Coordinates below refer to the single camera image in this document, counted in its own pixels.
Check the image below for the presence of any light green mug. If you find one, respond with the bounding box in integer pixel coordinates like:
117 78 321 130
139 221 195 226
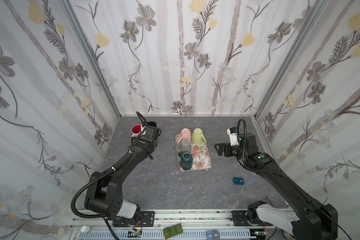
191 128 207 145

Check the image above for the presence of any small blue block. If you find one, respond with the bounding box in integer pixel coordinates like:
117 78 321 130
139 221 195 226
233 177 245 186

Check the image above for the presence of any dark green mug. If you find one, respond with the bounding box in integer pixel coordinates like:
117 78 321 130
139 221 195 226
179 152 193 171

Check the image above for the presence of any white round cap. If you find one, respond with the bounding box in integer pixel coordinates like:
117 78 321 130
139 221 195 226
80 226 92 234

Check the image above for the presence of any blue grey connector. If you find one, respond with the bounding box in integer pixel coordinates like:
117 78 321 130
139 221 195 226
206 230 220 240

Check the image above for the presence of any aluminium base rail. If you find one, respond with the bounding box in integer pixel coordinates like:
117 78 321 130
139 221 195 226
66 209 285 240

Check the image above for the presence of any black mug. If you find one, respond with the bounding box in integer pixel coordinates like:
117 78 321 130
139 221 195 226
148 121 157 128

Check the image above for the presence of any black corrugated cable conduit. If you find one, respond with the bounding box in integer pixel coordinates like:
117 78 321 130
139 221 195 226
70 167 118 219

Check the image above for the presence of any green circuit board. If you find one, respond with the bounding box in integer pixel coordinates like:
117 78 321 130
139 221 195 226
163 224 184 240

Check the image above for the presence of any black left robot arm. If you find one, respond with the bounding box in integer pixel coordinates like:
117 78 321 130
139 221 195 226
71 112 162 221

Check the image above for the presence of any floral serving tray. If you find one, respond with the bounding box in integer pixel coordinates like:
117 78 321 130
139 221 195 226
175 134 212 172

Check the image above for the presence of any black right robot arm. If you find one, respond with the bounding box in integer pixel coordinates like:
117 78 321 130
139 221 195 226
214 119 340 240

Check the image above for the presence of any white mug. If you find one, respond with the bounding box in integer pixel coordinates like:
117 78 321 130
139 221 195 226
131 125 145 138

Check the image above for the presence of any grey mug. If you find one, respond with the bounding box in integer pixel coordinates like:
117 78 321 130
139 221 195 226
180 139 192 153

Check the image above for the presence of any pink mug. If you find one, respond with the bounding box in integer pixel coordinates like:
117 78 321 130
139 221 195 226
177 128 192 145

